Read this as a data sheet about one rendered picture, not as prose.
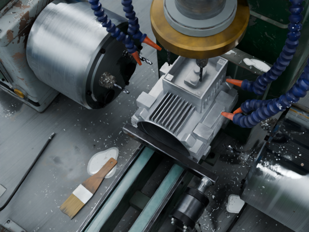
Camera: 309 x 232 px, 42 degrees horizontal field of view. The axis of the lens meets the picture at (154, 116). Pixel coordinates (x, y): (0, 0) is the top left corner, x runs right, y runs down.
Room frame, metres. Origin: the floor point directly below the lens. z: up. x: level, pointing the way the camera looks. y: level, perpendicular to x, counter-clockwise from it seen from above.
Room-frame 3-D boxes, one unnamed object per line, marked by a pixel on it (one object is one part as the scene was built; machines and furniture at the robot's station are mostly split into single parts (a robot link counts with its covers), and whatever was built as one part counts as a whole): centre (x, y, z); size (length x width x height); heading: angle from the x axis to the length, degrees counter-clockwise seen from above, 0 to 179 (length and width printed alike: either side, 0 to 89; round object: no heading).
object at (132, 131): (0.37, -0.02, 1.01); 0.26 x 0.04 x 0.03; 51
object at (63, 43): (0.70, 0.20, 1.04); 0.37 x 0.25 x 0.25; 51
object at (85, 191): (0.38, 0.20, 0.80); 0.21 x 0.05 x 0.01; 135
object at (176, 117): (0.48, -0.08, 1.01); 0.20 x 0.19 x 0.19; 141
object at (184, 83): (0.51, -0.10, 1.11); 0.12 x 0.11 x 0.07; 141
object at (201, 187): (0.27, -0.08, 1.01); 0.08 x 0.02 x 0.02; 141
